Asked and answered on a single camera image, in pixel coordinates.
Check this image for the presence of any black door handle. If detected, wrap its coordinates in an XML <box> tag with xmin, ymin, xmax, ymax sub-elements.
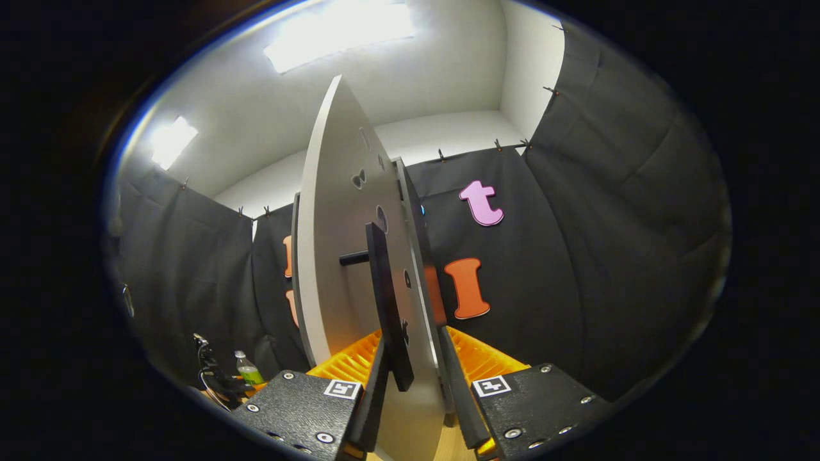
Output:
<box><xmin>340</xmin><ymin>221</ymin><xmax>415</xmax><ymax>392</ymax></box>

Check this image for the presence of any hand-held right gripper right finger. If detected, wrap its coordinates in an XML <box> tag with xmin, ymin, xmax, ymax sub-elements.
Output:
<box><xmin>438</xmin><ymin>325</ymin><xmax>612</xmax><ymax>458</ymax></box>

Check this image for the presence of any beige cabinet door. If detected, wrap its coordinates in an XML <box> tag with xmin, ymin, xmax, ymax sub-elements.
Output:
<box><xmin>291</xmin><ymin>74</ymin><xmax>449</xmax><ymax>461</ymax></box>

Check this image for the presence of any green label bottle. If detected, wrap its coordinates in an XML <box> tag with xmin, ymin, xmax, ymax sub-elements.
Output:
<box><xmin>234</xmin><ymin>350</ymin><xmax>265</xmax><ymax>389</ymax></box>

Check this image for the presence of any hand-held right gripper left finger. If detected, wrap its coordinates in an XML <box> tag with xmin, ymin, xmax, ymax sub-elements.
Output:
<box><xmin>231</xmin><ymin>330</ymin><xmax>391</xmax><ymax>458</ymax></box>

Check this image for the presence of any ceiling light panel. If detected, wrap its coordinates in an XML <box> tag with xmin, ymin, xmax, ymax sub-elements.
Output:
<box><xmin>264</xmin><ymin>0</ymin><xmax>416</xmax><ymax>74</ymax></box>
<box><xmin>151</xmin><ymin>115</ymin><xmax>199</xmax><ymax>170</ymax></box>

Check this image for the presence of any black backdrop cloth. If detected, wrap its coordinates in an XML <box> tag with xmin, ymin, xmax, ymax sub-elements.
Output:
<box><xmin>106</xmin><ymin>19</ymin><xmax>731</xmax><ymax>404</ymax></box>

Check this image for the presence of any grey cabinet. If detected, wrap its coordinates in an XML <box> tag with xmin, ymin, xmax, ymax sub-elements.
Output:
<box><xmin>392</xmin><ymin>157</ymin><xmax>449</xmax><ymax>328</ymax></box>

